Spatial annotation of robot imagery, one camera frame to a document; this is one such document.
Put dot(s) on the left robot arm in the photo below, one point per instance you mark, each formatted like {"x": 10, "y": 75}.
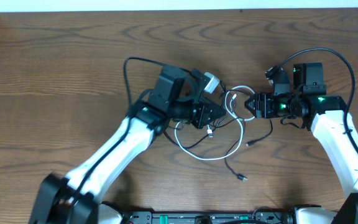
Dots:
{"x": 77, "y": 198}

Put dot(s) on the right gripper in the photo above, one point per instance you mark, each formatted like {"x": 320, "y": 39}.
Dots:
{"x": 263, "y": 106}

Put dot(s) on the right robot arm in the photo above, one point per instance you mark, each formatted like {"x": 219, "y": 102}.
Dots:
{"x": 326, "y": 117}

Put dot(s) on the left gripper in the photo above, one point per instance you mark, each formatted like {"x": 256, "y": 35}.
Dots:
{"x": 198, "y": 115}

